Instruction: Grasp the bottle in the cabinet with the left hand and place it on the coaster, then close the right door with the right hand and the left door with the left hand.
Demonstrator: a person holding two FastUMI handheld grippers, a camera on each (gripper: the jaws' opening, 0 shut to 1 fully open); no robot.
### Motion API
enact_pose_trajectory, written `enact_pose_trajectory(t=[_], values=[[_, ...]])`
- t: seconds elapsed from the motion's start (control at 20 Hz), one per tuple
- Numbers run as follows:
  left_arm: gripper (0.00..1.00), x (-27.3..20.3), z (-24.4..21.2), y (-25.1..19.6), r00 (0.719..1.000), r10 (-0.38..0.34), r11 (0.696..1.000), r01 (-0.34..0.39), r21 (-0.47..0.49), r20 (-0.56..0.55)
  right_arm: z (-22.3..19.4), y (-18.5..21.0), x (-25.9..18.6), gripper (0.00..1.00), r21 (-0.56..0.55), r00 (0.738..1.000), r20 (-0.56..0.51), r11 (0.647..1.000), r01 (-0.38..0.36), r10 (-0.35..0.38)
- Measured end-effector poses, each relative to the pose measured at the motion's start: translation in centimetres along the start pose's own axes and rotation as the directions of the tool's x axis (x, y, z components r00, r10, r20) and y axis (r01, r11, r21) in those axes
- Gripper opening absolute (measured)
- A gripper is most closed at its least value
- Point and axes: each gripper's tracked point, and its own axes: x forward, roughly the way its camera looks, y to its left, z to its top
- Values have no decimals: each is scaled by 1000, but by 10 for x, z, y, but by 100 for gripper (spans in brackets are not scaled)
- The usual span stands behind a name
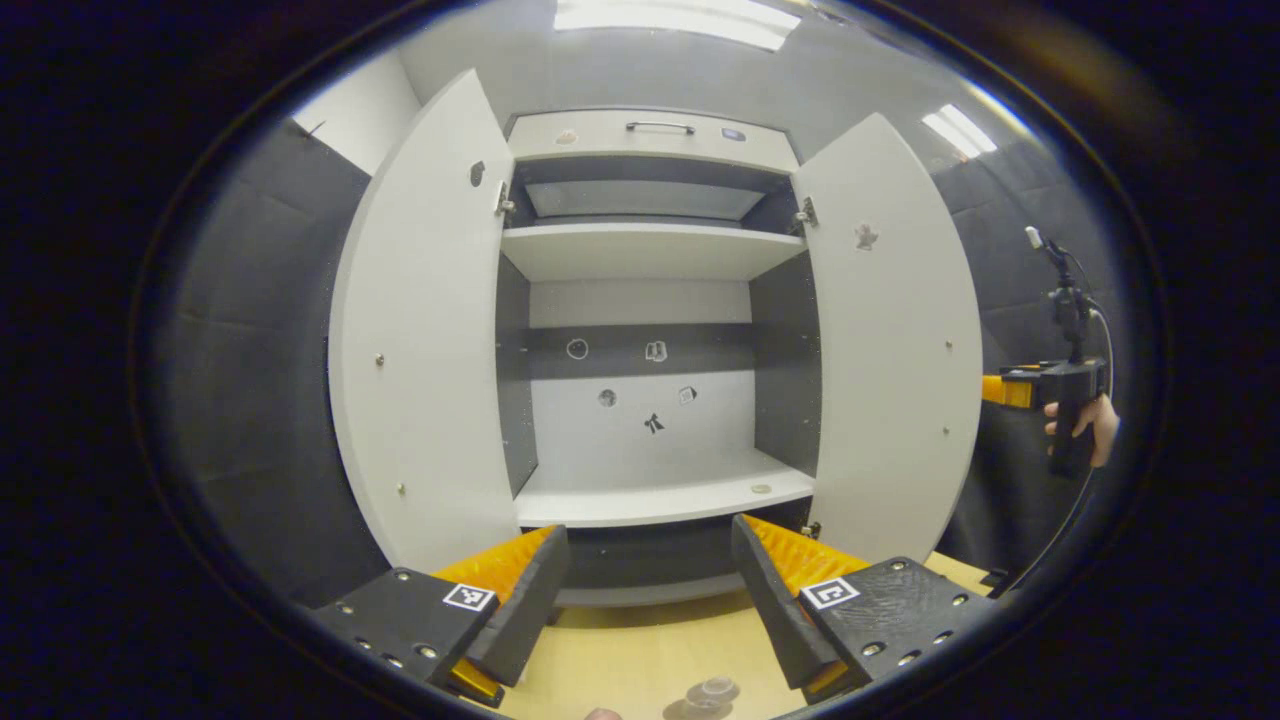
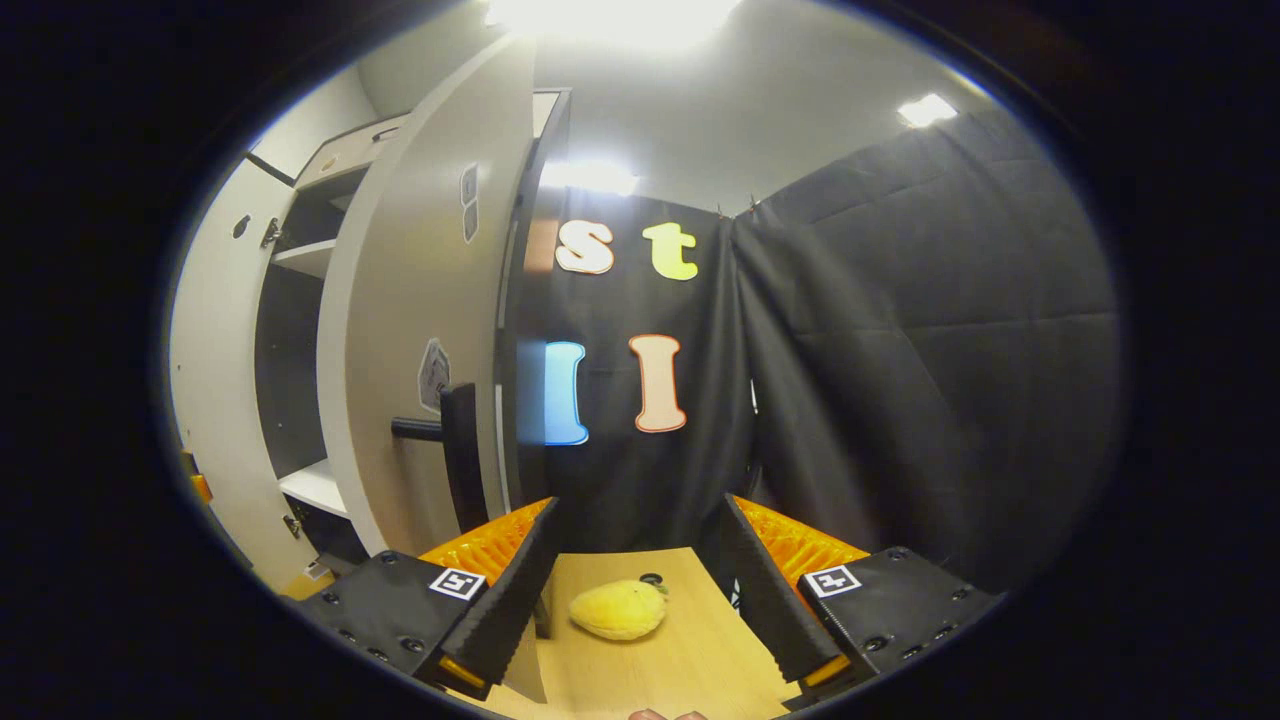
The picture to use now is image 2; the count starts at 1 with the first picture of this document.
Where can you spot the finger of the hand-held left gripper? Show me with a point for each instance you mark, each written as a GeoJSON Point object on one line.
{"type": "Point", "coordinates": [203, 488]}

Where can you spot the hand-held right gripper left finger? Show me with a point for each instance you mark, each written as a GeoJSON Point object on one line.
{"type": "Point", "coordinates": [510, 600]}

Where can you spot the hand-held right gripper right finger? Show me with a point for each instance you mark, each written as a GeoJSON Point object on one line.
{"type": "Point", "coordinates": [770, 600]}

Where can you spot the white cabinet door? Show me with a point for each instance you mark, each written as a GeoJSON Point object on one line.
{"type": "Point", "coordinates": [400, 300]}
{"type": "Point", "coordinates": [215, 380]}

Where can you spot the grey white cabinet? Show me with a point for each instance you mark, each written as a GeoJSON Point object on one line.
{"type": "Point", "coordinates": [285, 350]}

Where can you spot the white cabinet drawer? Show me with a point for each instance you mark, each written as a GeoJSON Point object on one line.
{"type": "Point", "coordinates": [345, 150]}

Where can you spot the yellow plush toy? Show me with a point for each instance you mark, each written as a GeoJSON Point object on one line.
{"type": "Point", "coordinates": [615, 610]}

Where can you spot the distant ceiling light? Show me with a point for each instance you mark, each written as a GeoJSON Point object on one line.
{"type": "Point", "coordinates": [590, 178]}

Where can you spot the small ceiling light panel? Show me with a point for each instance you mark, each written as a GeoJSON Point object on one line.
{"type": "Point", "coordinates": [927, 110]}

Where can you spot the large ceiling light panel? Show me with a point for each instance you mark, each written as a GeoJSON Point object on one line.
{"type": "Point", "coordinates": [615, 20]}

